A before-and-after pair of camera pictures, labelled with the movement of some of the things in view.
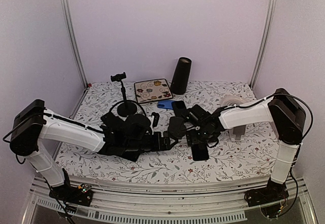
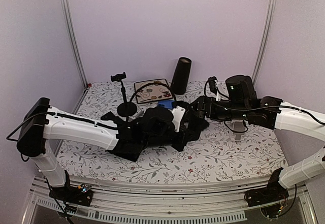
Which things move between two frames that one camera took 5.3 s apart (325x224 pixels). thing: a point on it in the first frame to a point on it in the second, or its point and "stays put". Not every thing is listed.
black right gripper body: x=202 y=137 to x=232 y=113
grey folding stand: x=239 y=131 stays put
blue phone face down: x=166 y=104 stays put
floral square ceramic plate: x=153 y=90 stays put
